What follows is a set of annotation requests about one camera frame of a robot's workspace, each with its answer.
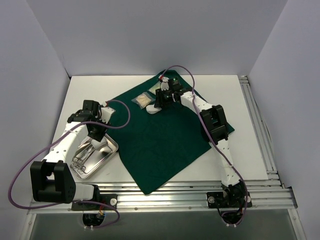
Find green-filled clear plastic bag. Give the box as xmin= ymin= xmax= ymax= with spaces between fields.
xmin=148 ymin=82 xmax=161 ymax=95

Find white gauze pad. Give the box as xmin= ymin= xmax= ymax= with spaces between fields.
xmin=145 ymin=104 xmax=162 ymax=115
xmin=90 ymin=139 xmax=105 ymax=150

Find tan-filled clear plastic bag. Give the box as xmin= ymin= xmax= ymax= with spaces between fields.
xmin=131 ymin=92 xmax=155 ymax=109

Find steel forceps long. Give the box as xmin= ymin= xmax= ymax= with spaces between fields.
xmin=71 ymin=143 xmax=96 ymax=172

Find steel surgical scissors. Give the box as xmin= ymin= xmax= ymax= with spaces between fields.
xmin=73 ymin=141 xmax=97 ymax=173

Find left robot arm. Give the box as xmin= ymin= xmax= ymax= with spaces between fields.
xmin=30 ymin=100 xmax=115 ymax=210

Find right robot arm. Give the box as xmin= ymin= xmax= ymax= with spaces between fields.
xmin=147 ymin=76 xmax=252 ymax=210

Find green surgical drape cloth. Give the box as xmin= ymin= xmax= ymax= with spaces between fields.
xmin=103 ymin=69 xmax=236 ymax=195

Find stainless steel instrument tray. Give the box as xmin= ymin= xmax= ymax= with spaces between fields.
xmin=70 ymin=134 xmax=119 ymax=180

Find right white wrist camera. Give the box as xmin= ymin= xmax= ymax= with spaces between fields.
xmin=159 ymin=76 xmax=170 ymax=91

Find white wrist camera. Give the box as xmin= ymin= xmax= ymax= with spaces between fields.
xmin=159 ymin=76 xmax=170 ymax=91
xmin=100 ymin=106 xmax=116 ymax=124

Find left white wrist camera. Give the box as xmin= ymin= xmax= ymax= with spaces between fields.
xmin=100 ymin=106 xmax=116 ymax=124

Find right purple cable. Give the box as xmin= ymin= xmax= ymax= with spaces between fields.
xmin=159 ymin=65 xmax=251 ymax=225

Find purple cable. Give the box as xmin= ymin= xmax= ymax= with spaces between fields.
xmin=159 ymin=65 xmax=251 ymax=225
xmin=7 ymin=99 xmax=131 ymax=229

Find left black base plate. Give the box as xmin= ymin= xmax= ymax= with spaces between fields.
xmin=71 ymin=193 xmax=118 ymax=211

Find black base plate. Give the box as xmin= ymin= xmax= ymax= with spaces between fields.
xmin=71 ymin=193 xmax=118 ymax=211
xmin=206 ymin=190 xmax=246 ymax=209

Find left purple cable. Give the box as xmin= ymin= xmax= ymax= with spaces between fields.
xmin=7 ymin=99 xmax=131 ymax=229

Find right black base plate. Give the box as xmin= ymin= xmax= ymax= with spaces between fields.
xmin=206 ymin=190 xmax=246 ymax=209

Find aluminium rail frame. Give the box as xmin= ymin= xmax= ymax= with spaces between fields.
xmin=19 ymin=74 xmax=306 ymax=240

